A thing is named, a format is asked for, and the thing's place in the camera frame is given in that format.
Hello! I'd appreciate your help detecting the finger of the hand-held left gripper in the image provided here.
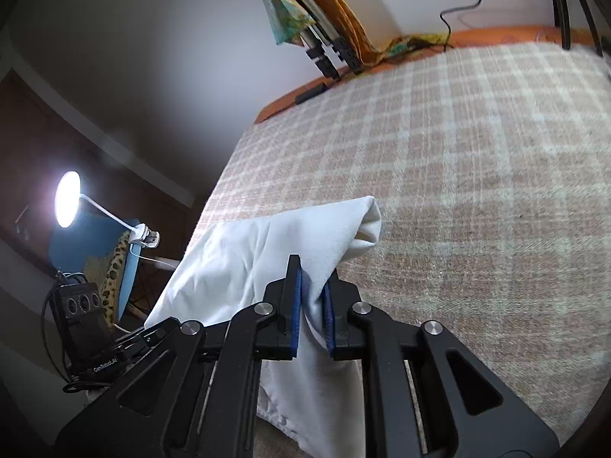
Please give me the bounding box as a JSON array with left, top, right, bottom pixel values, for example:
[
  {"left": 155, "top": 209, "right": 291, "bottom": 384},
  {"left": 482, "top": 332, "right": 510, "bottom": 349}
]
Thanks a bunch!
[{"left": 112, "top": 321, "right": 169, "bottom": 360}]

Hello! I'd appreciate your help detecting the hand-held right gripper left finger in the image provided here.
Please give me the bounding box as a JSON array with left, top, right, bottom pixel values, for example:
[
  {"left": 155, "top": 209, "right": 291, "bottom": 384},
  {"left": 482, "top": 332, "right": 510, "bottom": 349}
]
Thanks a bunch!
[{"left": 55, "top": 255, "right": 304, "bottom": 458}]

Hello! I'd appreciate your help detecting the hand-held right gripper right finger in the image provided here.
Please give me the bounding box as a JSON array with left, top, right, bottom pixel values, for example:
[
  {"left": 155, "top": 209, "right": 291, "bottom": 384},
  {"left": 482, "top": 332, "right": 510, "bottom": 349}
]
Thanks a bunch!
[{"left": 321, "top": 274, "right": 559, "bottom": 458}]

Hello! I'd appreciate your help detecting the white t-shirt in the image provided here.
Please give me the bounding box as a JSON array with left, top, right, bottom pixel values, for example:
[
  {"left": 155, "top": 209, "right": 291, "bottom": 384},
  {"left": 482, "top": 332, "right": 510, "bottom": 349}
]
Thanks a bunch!
[{"left": 143, "top": 195, "right": 384, "bottom": 458}]

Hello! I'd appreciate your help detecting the leopard print cloth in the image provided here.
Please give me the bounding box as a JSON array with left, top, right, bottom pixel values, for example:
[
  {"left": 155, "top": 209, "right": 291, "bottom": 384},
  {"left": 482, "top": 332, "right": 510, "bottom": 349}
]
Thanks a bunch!
[{"left": 98, "top": 231, "right": 132, "bottom": 327}]

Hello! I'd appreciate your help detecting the blue chair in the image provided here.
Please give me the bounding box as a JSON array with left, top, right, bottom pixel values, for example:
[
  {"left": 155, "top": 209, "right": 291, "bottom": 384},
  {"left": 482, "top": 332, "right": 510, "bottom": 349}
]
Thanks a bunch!
[{"left": 48, "top": 210, "right": 144, "bottom": 320}]

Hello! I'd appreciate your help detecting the white clip lamp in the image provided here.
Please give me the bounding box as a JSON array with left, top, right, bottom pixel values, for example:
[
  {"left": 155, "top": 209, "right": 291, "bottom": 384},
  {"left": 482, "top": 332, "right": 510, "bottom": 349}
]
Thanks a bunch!
[{"left": 55, "top": 170, "right": 160, "bottom": 249}]

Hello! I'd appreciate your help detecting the beige checkered blanket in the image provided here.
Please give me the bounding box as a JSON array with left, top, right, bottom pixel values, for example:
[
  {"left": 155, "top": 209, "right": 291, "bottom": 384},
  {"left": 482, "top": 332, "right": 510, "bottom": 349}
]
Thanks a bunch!
[{"left": 184, "top": 40, "right": 611, "bottom": 444}]

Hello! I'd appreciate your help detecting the folded silver tripod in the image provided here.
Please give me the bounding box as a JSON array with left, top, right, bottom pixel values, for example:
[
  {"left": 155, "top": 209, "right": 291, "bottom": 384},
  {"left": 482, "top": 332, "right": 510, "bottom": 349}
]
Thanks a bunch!
[{"left": 258, "top": 0, "right": 364, "bottom": 79}]

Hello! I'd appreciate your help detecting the colourful floral scarf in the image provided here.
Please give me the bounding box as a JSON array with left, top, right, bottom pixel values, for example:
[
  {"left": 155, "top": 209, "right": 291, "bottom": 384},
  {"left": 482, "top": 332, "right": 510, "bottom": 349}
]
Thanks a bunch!
[{"left": 224, "top": 0, "right": 317, "bottom": 47}]

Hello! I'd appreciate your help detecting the orange scarf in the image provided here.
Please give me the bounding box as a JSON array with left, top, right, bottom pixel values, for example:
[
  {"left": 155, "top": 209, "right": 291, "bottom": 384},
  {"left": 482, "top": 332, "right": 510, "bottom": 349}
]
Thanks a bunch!
[{"left": 296, "top": 0, "right": 433, "bottom": 65}]

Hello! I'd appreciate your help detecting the white lamp cable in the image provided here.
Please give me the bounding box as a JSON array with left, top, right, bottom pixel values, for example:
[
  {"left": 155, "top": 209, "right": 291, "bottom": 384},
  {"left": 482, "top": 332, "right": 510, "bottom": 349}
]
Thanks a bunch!
[{"left": 129, "top": 253, "right": 182, "bottom": 268}]

